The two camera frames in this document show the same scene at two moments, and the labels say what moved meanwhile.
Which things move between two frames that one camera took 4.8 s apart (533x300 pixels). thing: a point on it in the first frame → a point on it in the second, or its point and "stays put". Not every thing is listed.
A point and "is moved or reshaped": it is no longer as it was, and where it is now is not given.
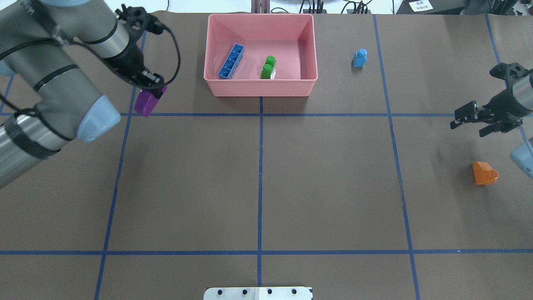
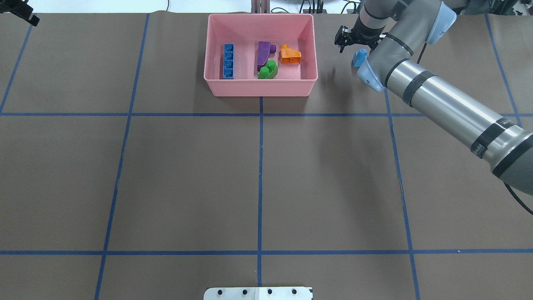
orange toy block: (484, 173) → (290, 56)
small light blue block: (359, 59) stays put
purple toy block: (147, 101) → (265, 49)
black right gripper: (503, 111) → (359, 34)
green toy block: (269, 69) stays put
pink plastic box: (290, 38) stays put
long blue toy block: (232, 64) is moved or reshaped
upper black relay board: (314, 11) stays put
